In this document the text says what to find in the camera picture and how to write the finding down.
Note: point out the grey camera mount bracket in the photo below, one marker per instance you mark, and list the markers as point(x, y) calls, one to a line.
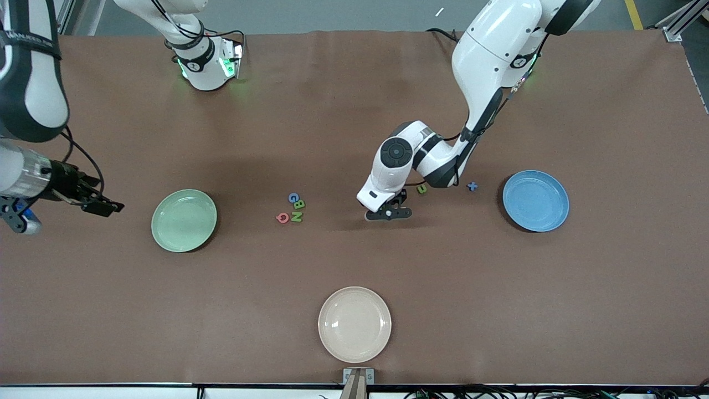
point(358, 382)

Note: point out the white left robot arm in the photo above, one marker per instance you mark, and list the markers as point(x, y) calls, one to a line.
point(487, 55)

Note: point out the white table edge rail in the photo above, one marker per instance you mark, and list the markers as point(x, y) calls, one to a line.
point(111, 392)

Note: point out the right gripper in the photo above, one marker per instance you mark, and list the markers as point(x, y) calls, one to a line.
point(67, 183)

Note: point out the blue plate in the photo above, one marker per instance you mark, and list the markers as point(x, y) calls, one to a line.
point(535, 200)

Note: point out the red letter Q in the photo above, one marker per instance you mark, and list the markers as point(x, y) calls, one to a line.
point(282, 218)

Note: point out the blue letter G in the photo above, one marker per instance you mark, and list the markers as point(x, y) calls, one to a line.
point(293, 197)

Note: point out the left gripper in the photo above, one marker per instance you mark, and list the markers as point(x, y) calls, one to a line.
point(400, 198)

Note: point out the brown table mat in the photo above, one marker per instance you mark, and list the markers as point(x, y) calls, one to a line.
point(354, 111)

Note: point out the green plate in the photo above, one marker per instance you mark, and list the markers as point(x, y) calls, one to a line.
point(184, 220)

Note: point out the green capital letter N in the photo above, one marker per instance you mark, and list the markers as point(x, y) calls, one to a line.
point(297, 216)

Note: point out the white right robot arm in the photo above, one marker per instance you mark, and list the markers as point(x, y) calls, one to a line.
point(33, 83)

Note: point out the beige plate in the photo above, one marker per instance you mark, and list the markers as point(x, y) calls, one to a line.
point(354, 325)

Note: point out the aluminium frame profile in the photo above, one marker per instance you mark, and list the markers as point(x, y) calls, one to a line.
point(67, 16)
point(672, 34)

